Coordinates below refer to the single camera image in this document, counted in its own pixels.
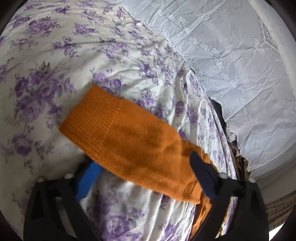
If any orange knit sweater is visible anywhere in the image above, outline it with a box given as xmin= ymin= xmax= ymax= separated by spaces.
xmin=58 ymin=84 xmax=231 ymax=238

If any grey white cloth bundle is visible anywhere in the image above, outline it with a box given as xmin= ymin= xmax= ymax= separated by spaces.
xmin=226 ymin=129 xmax=237 ymax=143

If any dark cloth beside bed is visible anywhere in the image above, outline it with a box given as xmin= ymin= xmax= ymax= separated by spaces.
xmin=210 ymin=99 xmax=227 ymax=132

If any purple floral bed sheet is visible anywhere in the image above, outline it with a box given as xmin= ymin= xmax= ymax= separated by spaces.
xmin=1 ymin=1 xmax=236 ymax=237

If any white lace curtain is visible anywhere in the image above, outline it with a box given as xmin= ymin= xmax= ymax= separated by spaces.
xmin=120 ymin=1 xmax=295 ymax=187

